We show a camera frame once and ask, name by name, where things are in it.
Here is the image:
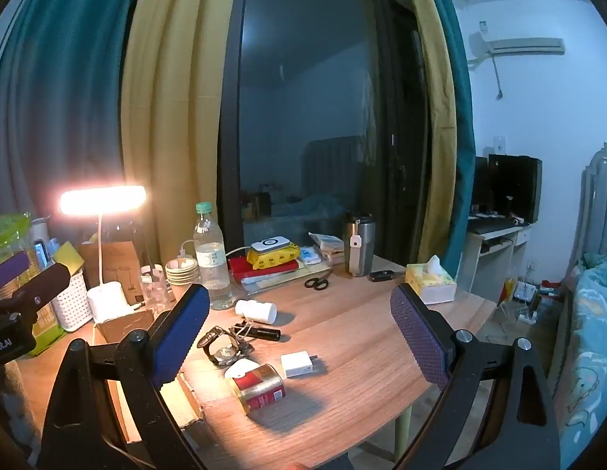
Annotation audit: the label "yellow wipes packet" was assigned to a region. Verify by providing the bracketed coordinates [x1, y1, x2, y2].
[246, 244, 301, 271]

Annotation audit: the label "brown printed lamp carton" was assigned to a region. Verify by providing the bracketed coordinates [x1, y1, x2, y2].
[78, 240, 145, 304]

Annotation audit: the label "red and gold tin can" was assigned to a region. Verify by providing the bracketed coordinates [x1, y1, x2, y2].
[231, 363, 287, 416]

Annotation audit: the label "black keyboard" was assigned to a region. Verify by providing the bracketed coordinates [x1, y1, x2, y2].
[472, 219, 517, 235]

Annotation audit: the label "white book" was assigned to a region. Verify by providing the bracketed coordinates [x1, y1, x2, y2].
[242, 267, 333, 295]

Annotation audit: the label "brown strap wristwatch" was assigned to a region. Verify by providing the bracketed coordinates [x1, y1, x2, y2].
[196, 325, 255, 367]

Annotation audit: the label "white air conditioner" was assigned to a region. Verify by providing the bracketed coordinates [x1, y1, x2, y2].
[469, 29, 565, 64]

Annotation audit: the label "steel travel tumbler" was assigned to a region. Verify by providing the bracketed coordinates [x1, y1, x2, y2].
[343, 212, 375, 277]

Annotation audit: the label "air conditioner cable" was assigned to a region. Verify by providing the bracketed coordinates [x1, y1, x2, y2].
[489, 54, 505, 99]

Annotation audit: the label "black scissors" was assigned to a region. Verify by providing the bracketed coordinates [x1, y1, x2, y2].
[304, 267, 336, 291]

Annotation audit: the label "red book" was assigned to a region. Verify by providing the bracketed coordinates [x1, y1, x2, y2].
[227, 256, 300, 282]

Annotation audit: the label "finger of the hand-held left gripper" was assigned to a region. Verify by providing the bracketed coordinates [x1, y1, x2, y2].
[0, 252, 31, 286]
[0, 262, 71, 316]

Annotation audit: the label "green sponge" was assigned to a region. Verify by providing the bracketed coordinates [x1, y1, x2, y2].
[53, 241, 86, 275]

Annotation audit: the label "yellow curtain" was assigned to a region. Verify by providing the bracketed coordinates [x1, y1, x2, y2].
[120, 0, 245, 265]
[399, 0, 458, 265]

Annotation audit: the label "stack of brown paper cups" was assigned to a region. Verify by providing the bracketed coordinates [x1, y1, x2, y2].
[165, 257, 202, 299]

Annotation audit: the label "white charger plug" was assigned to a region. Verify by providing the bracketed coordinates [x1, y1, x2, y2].
[280, 351, 315, 379]

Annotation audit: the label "grey padded headboard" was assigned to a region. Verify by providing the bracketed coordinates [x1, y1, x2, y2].
[580, 142, 607, 260]

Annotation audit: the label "white power bank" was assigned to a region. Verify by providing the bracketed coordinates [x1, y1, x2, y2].
[251, 236, 290, 254]

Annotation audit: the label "white desk lamp base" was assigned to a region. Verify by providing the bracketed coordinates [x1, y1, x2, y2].
[60, 185, 147, 324]

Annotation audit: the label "black computer monitor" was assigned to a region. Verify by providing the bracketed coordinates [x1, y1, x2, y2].
[488, 153, 543, 223]

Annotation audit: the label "white flat packet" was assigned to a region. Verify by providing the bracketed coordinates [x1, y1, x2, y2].
[308, 231, 344, 255]

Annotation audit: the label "green packet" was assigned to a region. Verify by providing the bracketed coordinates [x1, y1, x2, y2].
[31, 298, 68, 348]

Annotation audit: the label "clear plastic water bottle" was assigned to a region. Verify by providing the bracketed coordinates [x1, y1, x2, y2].
[193, 202, 234, 310]

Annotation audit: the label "clear glass with stickers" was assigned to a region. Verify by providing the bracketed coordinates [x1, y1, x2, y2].
[139, 264, 173, 311]

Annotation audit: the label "small white plastic bottle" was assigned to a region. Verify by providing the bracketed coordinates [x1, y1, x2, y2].
[235, 298, 278, 325]

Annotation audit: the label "printed blue blanket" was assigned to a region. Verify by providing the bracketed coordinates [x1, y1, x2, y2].
[553, 249, 607, 470]

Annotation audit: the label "yellow tissue box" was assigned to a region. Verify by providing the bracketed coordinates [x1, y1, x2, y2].
[405, 255, 457, 304]

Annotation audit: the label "dark glass sliding door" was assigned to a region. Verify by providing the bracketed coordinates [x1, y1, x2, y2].
[217, 0, 431, 255]

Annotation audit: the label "white earbuds case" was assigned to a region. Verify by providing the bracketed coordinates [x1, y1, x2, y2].
[224, 358, 257, 380]

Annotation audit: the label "green translucent plastic container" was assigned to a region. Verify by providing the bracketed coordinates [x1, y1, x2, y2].
[0, 212, 34, 260]

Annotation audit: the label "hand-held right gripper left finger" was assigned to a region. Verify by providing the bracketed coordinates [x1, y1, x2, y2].
[36, 283, 211, 470]

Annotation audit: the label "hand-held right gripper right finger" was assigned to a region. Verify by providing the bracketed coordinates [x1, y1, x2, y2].
[389, 283, 564, 470]

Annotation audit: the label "teal curtain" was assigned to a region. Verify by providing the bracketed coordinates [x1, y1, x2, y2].
[0, 0, 152, 216]
[433, 0, 477, 268]

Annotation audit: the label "white computer desk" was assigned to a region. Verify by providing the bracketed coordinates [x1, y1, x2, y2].
[462, 220, 532, 304]

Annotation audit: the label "cardboard box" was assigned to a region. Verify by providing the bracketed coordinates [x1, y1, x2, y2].
[94, 306, 206, 432]

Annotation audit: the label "white woven plastic basket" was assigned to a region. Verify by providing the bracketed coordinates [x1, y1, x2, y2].
[51, 269, 96, 331]

